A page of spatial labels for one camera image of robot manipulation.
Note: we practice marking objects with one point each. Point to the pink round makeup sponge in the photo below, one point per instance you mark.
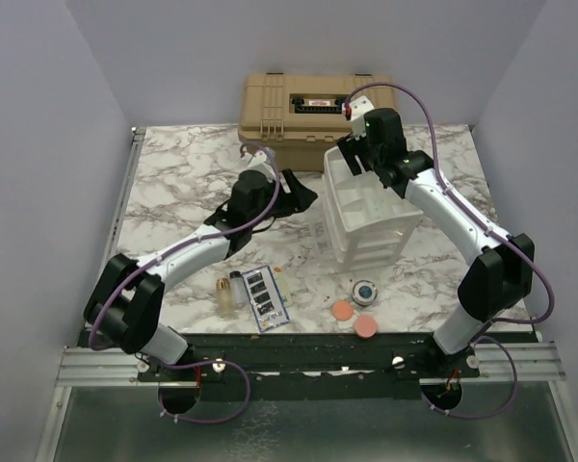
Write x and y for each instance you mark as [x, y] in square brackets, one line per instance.
[365, 326]

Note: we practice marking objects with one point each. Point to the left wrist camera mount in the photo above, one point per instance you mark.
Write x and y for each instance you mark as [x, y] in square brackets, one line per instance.
[260, 162]

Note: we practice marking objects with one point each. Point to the right aluminium extrusion rail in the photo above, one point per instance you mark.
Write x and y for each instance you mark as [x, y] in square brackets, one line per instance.
[536, 362]

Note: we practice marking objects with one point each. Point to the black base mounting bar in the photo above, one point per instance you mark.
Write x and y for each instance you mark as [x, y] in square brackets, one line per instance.
[317, 366]

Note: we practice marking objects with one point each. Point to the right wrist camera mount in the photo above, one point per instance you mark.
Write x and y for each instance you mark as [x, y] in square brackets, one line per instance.
[355, 112]

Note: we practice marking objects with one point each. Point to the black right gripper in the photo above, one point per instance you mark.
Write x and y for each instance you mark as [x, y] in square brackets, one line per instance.
[350, 147]

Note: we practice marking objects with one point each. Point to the gold cap lotion bottle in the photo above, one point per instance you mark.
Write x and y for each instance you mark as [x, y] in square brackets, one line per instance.
[225, 298]

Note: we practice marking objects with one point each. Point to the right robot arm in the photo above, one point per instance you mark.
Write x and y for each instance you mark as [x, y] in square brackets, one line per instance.
[499, 273]

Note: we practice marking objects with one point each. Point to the tan plastic toolbox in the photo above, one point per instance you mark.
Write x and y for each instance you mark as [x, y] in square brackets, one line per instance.
[299, 141]

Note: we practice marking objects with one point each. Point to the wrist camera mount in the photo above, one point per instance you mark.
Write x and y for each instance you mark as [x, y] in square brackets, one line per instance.
[355, 112]
[260, 162]

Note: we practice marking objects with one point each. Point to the black toolbox handle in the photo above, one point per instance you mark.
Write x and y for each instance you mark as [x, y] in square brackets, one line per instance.
[325, 106]

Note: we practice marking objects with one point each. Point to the orange round makeup sponge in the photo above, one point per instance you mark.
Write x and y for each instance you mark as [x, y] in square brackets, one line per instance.
[342, 310]

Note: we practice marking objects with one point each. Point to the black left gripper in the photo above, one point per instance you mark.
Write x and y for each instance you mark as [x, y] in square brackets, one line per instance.
[297, 200]

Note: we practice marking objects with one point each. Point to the white plastic drawer organizer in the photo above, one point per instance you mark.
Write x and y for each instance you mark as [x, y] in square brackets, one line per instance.
[367, 225]

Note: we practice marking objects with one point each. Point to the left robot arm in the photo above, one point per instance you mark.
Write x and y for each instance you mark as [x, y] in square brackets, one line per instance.
[126, 301]

